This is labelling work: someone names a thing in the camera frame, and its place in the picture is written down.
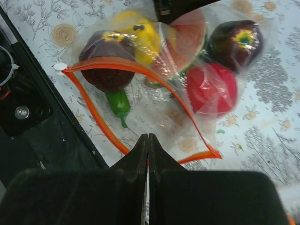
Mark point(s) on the fake watermelon slice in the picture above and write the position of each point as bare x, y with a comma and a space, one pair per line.
181, 43

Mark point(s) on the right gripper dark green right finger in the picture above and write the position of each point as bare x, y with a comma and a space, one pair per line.
182, 197

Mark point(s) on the yellow fake lemon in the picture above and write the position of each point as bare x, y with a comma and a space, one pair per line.
142, 32

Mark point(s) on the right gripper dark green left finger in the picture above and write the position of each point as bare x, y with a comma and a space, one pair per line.
113, 196

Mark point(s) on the green fake chili pepper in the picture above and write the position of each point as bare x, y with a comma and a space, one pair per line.
119, 104

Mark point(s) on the clear zip top bag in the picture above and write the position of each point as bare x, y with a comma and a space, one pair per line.
160, 106

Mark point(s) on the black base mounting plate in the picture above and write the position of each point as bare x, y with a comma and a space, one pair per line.
37, 128

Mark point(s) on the floral patterned tablecloth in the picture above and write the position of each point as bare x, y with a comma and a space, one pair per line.
262, 133

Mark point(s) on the dark purple fake fruit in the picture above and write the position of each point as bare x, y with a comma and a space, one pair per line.
235, 44

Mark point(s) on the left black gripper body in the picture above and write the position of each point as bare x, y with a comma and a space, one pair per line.
169, 10

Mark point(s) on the red fake apple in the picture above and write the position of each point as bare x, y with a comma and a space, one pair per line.
212, 89

